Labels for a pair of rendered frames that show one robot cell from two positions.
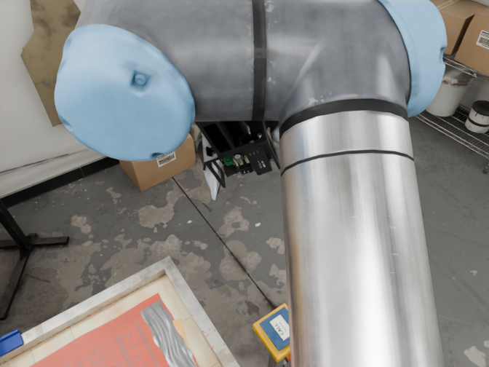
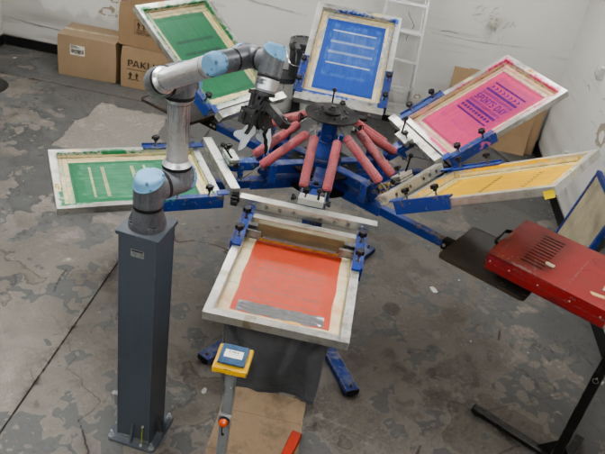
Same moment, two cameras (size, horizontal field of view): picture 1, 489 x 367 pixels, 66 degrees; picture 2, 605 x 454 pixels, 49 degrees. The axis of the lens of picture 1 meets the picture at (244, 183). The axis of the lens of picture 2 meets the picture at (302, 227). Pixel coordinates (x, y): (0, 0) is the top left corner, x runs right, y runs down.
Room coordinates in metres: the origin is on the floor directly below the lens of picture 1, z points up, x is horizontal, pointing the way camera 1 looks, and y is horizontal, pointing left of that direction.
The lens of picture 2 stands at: (1.73, -1.45, 2.71)
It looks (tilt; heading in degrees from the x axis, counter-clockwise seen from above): 32 degrees down; 128
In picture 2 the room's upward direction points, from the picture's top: 10 degrees clockwise
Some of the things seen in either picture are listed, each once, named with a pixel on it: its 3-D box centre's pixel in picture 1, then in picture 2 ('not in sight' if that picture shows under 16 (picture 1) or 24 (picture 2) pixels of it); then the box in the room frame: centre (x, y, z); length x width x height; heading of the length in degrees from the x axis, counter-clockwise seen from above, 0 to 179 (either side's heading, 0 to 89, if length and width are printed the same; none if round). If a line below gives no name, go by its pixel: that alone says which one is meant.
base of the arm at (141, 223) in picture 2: not in sight; (147, 213); (-0.11, -0.07, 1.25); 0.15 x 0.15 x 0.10
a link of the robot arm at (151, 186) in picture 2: not in sight; (149, 187); (-0.11, -0.07, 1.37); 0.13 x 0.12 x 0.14; 92
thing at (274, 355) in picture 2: not in sight; (272, 358); (0.43, 0.18, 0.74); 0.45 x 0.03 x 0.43; 34
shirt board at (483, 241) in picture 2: not in sight; (419, 228); (0.34, 1.34, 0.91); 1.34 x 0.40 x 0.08; 4
